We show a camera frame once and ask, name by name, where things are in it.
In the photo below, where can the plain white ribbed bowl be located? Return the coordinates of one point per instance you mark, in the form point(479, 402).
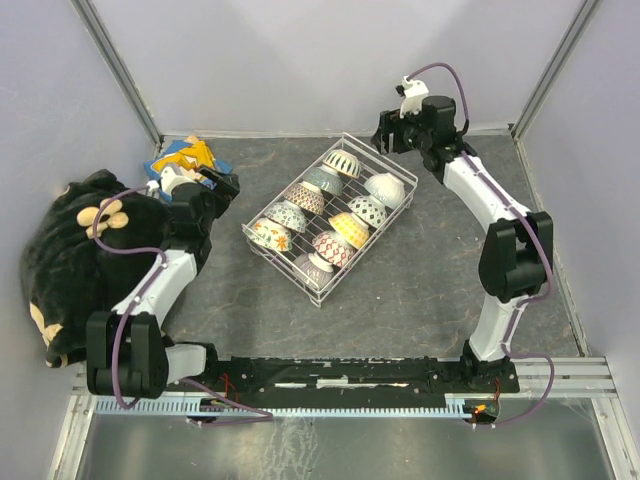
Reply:
point(387, 188)

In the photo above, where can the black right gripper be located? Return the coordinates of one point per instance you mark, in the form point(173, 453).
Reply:
point(385, 127)

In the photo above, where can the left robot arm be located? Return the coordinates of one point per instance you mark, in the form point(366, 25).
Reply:
point(127, 356)

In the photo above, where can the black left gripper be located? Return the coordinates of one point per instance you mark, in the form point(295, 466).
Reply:
point(227, 188)

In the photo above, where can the grey striped bowl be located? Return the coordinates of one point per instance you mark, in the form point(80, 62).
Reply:
point(313, 270)

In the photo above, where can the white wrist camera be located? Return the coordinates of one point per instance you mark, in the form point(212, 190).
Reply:
point(163, 185)
point(413, 92)

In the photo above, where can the aluminium frame rails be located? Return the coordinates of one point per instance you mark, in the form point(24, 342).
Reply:
point(576, 378)

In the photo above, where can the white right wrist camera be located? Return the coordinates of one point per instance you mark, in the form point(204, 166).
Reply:
point(413, 92)

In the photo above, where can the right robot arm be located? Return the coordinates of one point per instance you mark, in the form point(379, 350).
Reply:
point(515, 266)

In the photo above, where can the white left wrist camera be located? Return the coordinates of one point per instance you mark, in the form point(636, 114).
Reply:
point(163, 185)

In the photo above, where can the maroon tile pattern bowl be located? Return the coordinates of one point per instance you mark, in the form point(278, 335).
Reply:
point(306, 196)

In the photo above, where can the white bowl teal leaf pattern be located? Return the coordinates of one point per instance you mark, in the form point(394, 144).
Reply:
point(343, 162)

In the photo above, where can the white wire dish rack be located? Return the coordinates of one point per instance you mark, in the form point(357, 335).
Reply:
point(321, 224)

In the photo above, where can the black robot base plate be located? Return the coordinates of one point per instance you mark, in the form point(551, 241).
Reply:
point(355, 383)

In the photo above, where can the yellow sun pattern bowl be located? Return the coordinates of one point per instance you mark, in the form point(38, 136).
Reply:
point(353, 230)

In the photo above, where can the black plush flower blanket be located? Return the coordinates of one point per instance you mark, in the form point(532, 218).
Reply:
point(90, 251)

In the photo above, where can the white bowl orange flower pattern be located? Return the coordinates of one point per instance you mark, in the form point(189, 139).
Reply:
point(270, 235)

